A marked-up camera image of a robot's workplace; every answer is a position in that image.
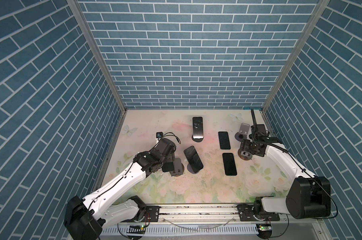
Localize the wooden base phone stand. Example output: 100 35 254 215
238 149 253 161

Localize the purple metal phone stand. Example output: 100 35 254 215
235 123 251 142

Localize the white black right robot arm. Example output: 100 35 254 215
235 123 335 220

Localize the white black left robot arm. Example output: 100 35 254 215
64 138 176 240

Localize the black stand far left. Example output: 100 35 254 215
170 158 185 177

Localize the black back phone stand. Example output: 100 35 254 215
192 135 204 143

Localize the left controller board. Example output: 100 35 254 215
127 226 147 235

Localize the controller board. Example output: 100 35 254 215
258 224 273 232
127 226 147 235

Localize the right controller board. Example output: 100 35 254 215
258 224 273 232

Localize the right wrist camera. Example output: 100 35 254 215
259 137 283 144

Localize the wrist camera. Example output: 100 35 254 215
156 132 164 141
259 137 283 144

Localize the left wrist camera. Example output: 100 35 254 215
156 132 164 141

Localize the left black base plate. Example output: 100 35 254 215
138 205 161 222

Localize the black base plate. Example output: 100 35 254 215
138 205 161 222
236 204 280 222

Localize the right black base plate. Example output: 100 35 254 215
236 204 280 222

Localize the aluminium mounting rail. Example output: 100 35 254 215
90 203 323 224

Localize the white slotted cable duct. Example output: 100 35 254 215
101 224 259 237

